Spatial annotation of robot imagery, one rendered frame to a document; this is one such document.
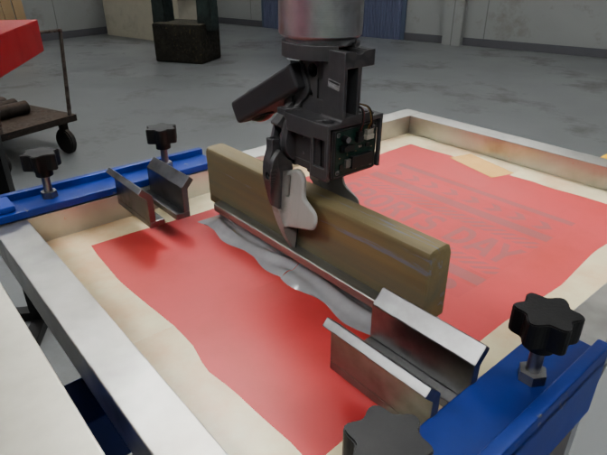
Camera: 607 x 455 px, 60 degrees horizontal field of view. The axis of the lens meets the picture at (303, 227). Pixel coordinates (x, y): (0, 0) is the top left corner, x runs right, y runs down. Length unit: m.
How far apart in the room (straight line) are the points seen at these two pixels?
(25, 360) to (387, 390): 0.24
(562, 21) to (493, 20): 0.98
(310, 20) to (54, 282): 0.34
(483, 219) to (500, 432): 0.43
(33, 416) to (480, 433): 0.27
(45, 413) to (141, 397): 0.09
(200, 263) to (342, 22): 0.31
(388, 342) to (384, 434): 0.17
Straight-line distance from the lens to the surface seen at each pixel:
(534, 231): 0.74
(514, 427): 0.37
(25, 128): 3.86
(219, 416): 0.43
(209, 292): 0.57
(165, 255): 0.65
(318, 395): 0.45
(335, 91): 0.47
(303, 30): 0.47
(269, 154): 0.51
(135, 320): 0.54
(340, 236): 0.51
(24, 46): 1.67
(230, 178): 0.65
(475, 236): 0.70
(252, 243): 0.64
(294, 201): 0.53
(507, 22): 9.06
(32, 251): 0.63
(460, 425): 0.37
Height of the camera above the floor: 1.27
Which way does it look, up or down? 27 degrees down
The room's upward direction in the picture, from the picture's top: straight up
